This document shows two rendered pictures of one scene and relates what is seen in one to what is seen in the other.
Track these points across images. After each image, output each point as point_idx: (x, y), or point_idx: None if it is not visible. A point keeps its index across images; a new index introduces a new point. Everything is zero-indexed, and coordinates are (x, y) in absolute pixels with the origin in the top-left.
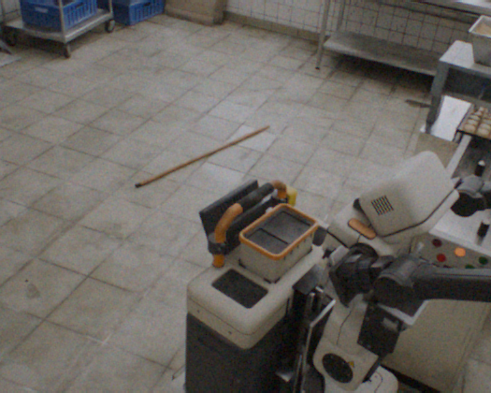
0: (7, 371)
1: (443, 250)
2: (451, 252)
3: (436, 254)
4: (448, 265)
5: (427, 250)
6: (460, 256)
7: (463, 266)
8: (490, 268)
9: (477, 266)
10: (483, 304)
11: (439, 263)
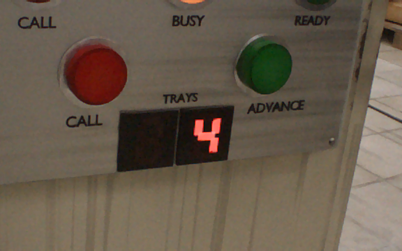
0: None
1: (95, 10)
2: (143, 1)
3: (56, 70)
4: (146, 107)
5: None
6: (204, 8)
7: (227, 67)
8: (355, 8)
9: (296, 28)
10: (313, 243)
11: (89, 125)
